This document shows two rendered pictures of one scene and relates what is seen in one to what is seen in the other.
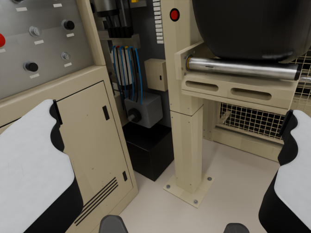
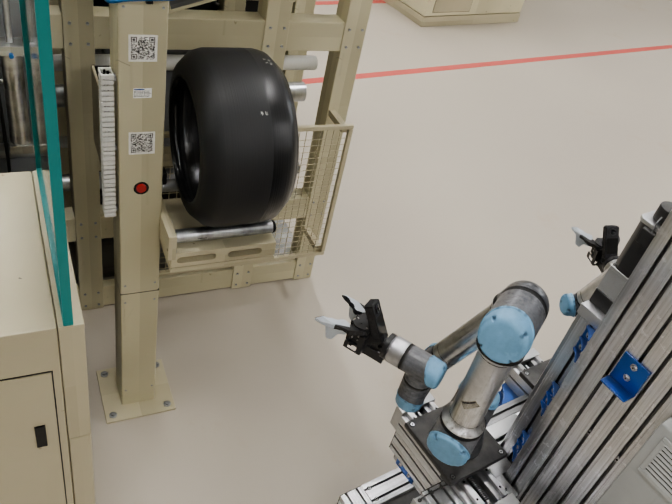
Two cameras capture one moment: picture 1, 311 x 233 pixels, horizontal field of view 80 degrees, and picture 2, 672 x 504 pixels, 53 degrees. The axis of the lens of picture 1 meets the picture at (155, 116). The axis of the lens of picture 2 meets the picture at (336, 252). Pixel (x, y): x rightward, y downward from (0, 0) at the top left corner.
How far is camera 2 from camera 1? 1.75 m
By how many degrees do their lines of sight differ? 59
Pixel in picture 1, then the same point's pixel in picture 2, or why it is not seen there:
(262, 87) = (254, 245)
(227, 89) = (224, 254)
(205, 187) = (160, 378)
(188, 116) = (154, 291)
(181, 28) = (149, 200)
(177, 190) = (129, 409)
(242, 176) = (188, 335)
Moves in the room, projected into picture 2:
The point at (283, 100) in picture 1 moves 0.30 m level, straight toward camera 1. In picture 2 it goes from (270, 249) to (305, 310)
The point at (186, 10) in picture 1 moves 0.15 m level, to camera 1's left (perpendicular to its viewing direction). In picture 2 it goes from (158, 183) to (126, 206)
